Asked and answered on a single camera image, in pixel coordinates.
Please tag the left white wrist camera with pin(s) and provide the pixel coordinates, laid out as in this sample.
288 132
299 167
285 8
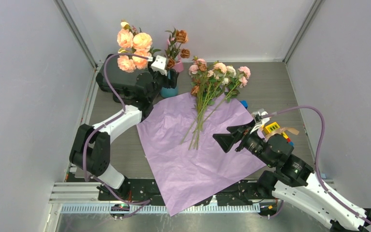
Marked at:
159 65

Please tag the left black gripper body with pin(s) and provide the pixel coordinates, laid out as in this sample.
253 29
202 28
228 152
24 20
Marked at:
160 80

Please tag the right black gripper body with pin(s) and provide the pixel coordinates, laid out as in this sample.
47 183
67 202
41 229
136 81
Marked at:
253 144

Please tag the peach artificial roses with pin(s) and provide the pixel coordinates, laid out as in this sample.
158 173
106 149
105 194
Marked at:
135 46

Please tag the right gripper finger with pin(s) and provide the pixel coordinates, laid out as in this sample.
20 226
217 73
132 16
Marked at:
228 140
233 129

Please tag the yellow window block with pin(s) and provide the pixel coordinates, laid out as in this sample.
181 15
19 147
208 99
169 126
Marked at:
271 127

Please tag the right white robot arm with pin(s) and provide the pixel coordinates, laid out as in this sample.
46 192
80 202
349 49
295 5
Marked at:
293 180

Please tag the small blue brick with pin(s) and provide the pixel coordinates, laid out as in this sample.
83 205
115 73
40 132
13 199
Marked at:
245 104

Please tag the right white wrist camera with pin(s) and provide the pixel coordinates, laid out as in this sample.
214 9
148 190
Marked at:
259 119

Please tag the pink flower bouquet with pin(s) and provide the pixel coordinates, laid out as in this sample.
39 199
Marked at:
212 85

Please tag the brown rose flower stem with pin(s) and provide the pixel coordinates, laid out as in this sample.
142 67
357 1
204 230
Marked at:
174 52

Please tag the pink metronome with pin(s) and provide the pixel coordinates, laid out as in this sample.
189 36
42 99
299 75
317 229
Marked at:
178 67

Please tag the black carrying case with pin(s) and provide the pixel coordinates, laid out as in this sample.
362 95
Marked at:
140 85

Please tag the teal vase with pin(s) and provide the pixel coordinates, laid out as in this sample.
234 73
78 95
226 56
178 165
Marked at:
169 91

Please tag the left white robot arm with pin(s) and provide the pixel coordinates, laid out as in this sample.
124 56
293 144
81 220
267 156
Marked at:
92 145

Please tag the purple and pink wrapping paper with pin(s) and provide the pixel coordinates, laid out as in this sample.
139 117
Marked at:
186 176

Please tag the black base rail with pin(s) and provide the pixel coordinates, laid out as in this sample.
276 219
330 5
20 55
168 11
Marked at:
244 192

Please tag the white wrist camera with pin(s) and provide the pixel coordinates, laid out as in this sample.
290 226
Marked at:
159 65
259 119

